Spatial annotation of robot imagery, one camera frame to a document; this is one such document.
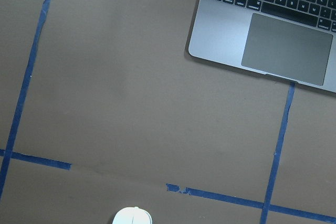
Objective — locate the white computer mouse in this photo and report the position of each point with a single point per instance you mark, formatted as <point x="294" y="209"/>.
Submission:
<point x="132" y="215"/>

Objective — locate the grey laptop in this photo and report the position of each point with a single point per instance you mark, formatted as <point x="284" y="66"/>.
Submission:
<point x="289" y="39"/>

